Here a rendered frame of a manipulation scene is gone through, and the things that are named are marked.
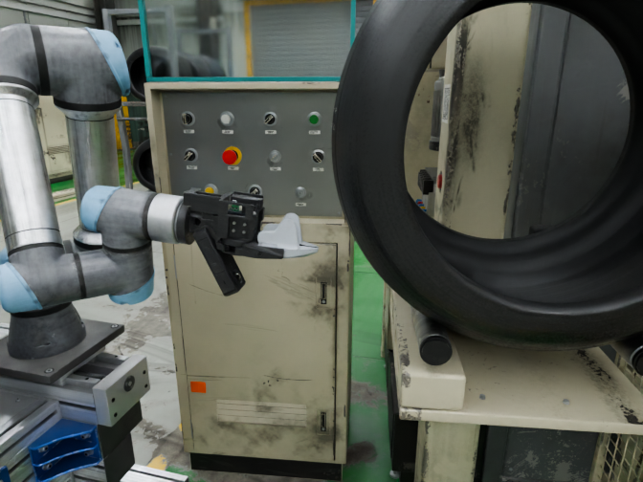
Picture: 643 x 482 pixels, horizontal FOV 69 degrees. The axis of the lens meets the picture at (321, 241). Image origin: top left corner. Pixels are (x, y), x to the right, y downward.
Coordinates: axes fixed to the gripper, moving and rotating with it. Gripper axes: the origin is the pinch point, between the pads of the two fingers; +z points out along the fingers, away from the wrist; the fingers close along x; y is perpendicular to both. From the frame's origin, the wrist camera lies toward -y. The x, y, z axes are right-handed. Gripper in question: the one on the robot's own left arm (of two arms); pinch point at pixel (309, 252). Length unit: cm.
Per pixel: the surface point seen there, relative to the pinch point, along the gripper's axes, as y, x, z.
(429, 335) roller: -6.1, -9.1, 18.6
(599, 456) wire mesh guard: -50, 28, 72
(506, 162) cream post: 15.1, 26.9, 34.0
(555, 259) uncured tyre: 0.4, 14.9, 43.0
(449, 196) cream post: 6.8, 26.8, 24.5
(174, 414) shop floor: -108, 84, -53
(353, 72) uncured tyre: 26.6, -8.8, 3.3
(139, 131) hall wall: -129, 1027, -530
